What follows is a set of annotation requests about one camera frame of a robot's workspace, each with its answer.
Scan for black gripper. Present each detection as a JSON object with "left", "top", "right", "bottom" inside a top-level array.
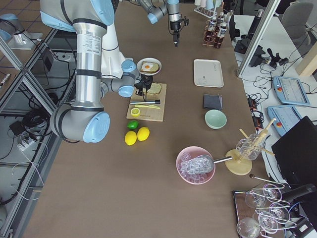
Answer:
[
  {"left": 169, "top": 20, "right": 189, "bottom": 47},
  {"left": 135, "top": 74, "right": 153, "bottom": 96}
]

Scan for bread slice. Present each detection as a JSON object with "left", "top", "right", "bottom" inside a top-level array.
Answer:
[
  {"left": 146, "top": 82, "right": 162, "bottom": 95},
  {"left": 140, "top": 61, "right": 159, "bottom": 74}
]

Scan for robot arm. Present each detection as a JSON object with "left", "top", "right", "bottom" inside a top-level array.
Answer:
[
  {"left": 136, "top": 0, "right": 189, "bottom": 47},
  {"left": 40, "top": 0, "right": 140, "bottom": 143}
]

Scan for cream rabbit tray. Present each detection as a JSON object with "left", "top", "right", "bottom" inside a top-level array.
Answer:
[{"left": 193, "top": 59, "right": 224, "bottom": 88}]

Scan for glass rack tray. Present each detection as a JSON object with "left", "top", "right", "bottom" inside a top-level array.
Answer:
[{"left": 232, "top": 190, "right": 255, "bottom": 223}]

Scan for fried egg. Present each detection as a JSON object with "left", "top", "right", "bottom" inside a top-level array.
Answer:
[{"left": 141, "top": 62, "right": 154, "bottom": 71}]

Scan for white plate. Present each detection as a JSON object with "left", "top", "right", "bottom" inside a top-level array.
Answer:
[{"left": 137, "top": 58, "right": 161, "bottom": 76}]

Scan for metal muddler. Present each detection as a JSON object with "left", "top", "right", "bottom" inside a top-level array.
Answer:
[{"left": 130, "top": 100, "right": 160, "bottom": 105}]

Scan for yellow plastic knife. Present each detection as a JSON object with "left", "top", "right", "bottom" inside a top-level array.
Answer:
[{"left": 134, "top": 104, "right": 160, "bottom": 109}]

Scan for half lemon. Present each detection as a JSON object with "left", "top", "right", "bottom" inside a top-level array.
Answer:
[{"left": 130, "top": 107, "right": 141, "bottom": 118}]

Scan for tea bottle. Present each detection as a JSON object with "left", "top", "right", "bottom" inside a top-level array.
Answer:
[
  {"left": 206, "top": 16, "right": 217, "bottom": 37},
  {"left": 214, "top": 22, "right": 227, "bottom": 49},
  {"left": 216, "top": 11, "right": 224, "bottom": 27}
]

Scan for white cup rack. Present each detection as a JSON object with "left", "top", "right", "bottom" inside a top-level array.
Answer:
[{"left": 194, "top": 0, "right": 223, "bottom": 18}]

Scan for green lime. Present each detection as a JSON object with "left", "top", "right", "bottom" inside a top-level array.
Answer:
[{"left": 127, "top": 120, "right": 139, "bottom": 130}]

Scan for yellow lemon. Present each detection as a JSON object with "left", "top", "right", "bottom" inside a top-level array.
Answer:
[
  {"left": 124, "top": 131, "right": 137, "bottom": 146},
  {"left": 137, "top": 127, "right": 150, "bottom": 141}
]

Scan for dark grey folded cloth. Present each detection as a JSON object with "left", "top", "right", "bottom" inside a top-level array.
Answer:
[{"left": 203, "top": 94, "right": 222, "bottom": 111}]

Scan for mint green bowl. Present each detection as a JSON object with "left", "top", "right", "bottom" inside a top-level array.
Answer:
[{"left": 205, "top": 110, "right": 227, "bottom": 129}]

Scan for pink bowl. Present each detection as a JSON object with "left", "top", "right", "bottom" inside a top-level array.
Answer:
[{"left": 176, "top": 146, "right": 215, "bottom": 184}]

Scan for metal ice scoop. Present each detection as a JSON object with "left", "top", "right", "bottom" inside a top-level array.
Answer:
[{"left": 180, "top": 155, "right": 233, "bottom": 175}]

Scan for clear plastic ice cubes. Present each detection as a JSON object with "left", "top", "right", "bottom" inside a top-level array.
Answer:
[{"left": 177, "top": 153, "right": 215, "bottom": 184}]

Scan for office chair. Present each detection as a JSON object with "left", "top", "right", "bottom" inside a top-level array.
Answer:
[{"left": 281, "top": 1, "right": 314, "bottom": 46}]

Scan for glass mug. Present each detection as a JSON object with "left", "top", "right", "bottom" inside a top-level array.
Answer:
[{"left": 236, "top": 133, "right": 265, "bottom": 161}]

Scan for wooden mug tree stand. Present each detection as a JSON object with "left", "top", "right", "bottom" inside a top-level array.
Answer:
[{"left": 225, "top": 118, "right": 276, "bottom": 176}]

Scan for blue teach pendant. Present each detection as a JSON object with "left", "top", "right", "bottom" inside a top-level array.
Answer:
[
  {"left": 272, "top": 76, "right": 311, "bottom": 106},
  {"left": 266, "top": 105, "right": 302, "bottom": 136}
]

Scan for black monitor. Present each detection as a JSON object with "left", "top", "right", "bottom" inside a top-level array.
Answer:
[{"left": 272, "top": 116, "right": 317, "bottom": 185}]

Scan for wine glass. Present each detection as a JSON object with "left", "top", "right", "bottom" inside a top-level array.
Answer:
[
  {"left": 245, "top": 183, "right": 282, "bottom": 208},
  {"left": 256, "top": 203, "right": 290, "bottom": 234},
  {"left": 236, "top": 218, "right": 261, "bottom": 238}
]

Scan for copper wire bottle rack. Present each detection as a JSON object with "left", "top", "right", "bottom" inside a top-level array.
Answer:
[{"left": 202, "top": 20, "right": 219, "bottom": 47}]

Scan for aluminium frame post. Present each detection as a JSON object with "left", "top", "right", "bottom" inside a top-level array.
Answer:
[{"left": 237, "top": 0, "right": 280, "bottom": 78}]

